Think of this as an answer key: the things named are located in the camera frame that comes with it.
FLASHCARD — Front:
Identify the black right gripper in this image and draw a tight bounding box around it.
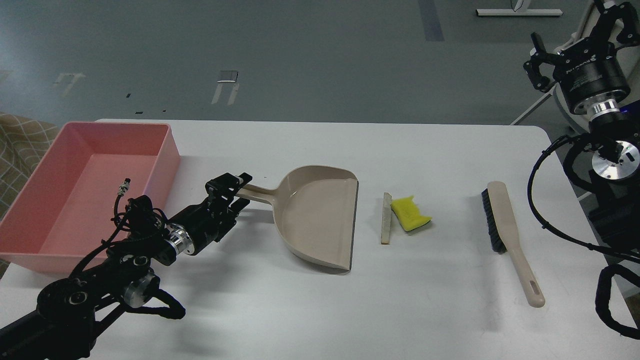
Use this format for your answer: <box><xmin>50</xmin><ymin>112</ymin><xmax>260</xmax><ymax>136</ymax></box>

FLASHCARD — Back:
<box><xmin>523</xmin><ymin>0</ymin><xmax>640</xmax><ymax>116</ymax></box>

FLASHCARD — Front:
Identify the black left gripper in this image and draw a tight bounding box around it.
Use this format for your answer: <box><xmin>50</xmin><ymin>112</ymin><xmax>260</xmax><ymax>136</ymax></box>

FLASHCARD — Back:
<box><xmin>167</xmin><ymin>172</ymin><xmax>253</xmax><ymax>256</ymax></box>

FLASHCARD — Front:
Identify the beige plastic dustpan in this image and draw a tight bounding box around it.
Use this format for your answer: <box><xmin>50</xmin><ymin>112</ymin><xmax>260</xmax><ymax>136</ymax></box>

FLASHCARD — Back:
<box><xmin>237</xmin><ymin>165</ymin><xmax>359</xmax><ymax>272</ymax></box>

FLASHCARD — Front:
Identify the yellow green sponge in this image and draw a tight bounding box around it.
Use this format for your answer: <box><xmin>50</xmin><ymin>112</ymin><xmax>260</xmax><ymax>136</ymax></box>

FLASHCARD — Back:
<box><xmin>390</xmin><ymin>195</ymin><xmax>433</xmax><ymax>232</ymax></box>

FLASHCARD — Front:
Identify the beige hand brush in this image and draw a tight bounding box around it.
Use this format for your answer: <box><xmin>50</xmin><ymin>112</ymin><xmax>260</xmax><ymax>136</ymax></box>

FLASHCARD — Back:
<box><xmin>480</xmin><ymin>181</ymin><xmax>546</xmax><ymax>308</ymax></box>

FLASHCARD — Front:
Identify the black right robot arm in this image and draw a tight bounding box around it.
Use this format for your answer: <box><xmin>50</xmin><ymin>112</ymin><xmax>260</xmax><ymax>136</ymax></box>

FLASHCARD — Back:
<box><xmin>523</xmin><ymin>0</ymin><xmax>639</xmax><ymax>264</ymax></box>

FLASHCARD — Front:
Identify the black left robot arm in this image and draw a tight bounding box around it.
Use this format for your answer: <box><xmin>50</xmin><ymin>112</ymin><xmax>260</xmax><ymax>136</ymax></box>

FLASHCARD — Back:
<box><xmin>1</xmin><ymin>173</ymin><xmax>252</xmax><ymax>360</ymax></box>

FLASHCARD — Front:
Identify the pink plastic bin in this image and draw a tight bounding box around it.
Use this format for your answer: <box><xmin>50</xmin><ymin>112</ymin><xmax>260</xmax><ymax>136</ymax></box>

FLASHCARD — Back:
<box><xmin>0</xmin><ymin>121</ymin><xmax>181</xmax><ymax>273</ymax></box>

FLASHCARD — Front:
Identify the white floor stand base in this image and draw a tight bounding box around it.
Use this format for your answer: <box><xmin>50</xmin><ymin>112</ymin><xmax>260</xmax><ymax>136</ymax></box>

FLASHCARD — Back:
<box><xmin>475</xmin><ymin>0</ymin><xmax>564</xmax><ymax>18</ymax></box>

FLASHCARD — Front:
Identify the beige patterned cloth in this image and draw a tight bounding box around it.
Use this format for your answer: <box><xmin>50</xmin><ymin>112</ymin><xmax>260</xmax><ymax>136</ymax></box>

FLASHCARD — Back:
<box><xmin>0</xmin><ymin>112</ymin><xmax>59</xmax><ymax>218</ymax></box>

